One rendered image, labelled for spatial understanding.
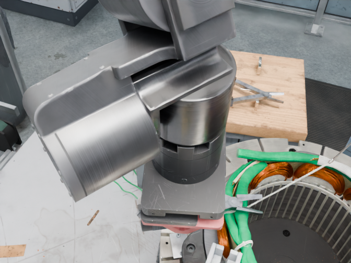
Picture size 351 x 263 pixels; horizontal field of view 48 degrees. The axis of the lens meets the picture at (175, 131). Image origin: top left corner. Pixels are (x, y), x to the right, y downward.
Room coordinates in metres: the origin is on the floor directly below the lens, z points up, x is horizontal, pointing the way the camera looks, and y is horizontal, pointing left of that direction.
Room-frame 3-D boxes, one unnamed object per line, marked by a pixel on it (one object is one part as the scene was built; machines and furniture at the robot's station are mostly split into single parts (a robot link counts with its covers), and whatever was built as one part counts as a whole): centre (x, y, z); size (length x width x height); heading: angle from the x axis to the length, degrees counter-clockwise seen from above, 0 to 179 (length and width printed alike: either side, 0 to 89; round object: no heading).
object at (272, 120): (0.52, -0.12, 1.05); 0.20 x 0.19 x 0.02; 81
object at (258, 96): (0.46, -0.12, 1.09); 0.06 x 0.01 x 0.01; 105
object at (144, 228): (0.19, 0.01, 1.17); 0.04 x 0.01 x 0.02; 100
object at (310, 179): (0.28, -0.18, 1.12); 0.05 x 0.01 x 0.02; 72
